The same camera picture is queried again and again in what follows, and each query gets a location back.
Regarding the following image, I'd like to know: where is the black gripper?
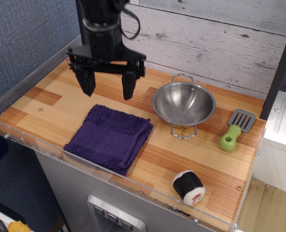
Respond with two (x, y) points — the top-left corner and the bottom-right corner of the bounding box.
(66, 20), (146, 100)

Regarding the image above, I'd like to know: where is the purple cloth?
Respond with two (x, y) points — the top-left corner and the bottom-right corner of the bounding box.
(64, 104), (153, 176)

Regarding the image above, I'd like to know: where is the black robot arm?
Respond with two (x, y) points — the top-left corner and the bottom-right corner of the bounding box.
(66, 0), (146, 100)

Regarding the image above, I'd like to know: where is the clear acrylic table guard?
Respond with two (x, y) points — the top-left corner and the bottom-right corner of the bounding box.
(0, 37), (265, 232)

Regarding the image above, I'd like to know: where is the silver dispenser button panel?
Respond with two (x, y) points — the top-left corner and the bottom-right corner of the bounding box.
(87, 194), (147, 232)

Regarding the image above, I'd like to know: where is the toy sushi roll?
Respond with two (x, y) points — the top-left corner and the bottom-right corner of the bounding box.
(172, 170), (206, 205)

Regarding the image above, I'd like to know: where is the yellow object at bottom corner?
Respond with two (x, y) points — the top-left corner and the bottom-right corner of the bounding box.
(7, 221), (31, 232)

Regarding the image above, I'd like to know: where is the white ribbed appliance top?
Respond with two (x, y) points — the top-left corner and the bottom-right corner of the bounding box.
(264, 91), (286, 145)

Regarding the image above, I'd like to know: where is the stainless steel bowl with handles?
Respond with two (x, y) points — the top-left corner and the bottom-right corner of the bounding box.
(152, 73), (216, 140)

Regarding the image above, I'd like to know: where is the grey spatula with green handle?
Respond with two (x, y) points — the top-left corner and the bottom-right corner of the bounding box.
(219, 108), (256, 151)

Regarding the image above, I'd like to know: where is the dark right frame post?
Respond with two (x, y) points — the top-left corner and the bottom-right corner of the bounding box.
(259, 44), (286, 120)

